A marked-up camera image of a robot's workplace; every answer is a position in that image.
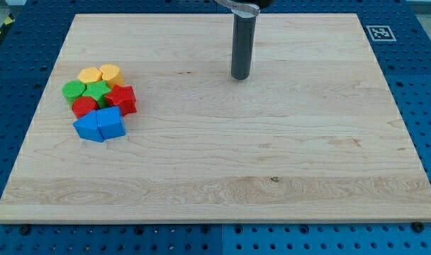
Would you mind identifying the red star block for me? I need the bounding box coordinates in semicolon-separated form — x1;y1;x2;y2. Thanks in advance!
104;84;137;117

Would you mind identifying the light wooden board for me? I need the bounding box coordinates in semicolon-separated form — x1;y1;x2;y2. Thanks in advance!
0;13;431;225

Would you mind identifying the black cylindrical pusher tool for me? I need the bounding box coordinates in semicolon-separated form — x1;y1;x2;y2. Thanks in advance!
231;14;256;80

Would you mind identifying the blue pentagon block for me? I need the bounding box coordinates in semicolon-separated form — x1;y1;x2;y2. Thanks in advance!
96;106;126;140

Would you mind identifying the yellow heart block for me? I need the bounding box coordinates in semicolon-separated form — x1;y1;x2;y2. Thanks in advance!
99;64;125;89

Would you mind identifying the silver tool clamp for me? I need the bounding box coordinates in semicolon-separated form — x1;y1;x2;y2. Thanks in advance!
214;0;275;18

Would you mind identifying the green star block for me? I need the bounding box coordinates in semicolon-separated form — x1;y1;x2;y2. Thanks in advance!
82;80;111;108

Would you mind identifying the blue triangle block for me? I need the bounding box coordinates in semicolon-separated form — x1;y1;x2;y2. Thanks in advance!
73;110;104;142

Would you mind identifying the red cylinder block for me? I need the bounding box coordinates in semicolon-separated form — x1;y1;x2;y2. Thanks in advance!
71;96;99;119

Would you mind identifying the yellow hexagon block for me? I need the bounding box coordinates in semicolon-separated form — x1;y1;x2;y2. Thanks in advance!
77;67;102;84

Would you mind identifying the green cylinder block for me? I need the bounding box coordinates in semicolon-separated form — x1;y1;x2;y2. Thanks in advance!
62;80;86;106

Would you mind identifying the white fiducial marker tag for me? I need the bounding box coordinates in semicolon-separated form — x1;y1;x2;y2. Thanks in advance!
366;25;396;42

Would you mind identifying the yellow black hazard tape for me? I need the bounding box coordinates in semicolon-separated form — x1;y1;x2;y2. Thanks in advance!
0;13;16;45

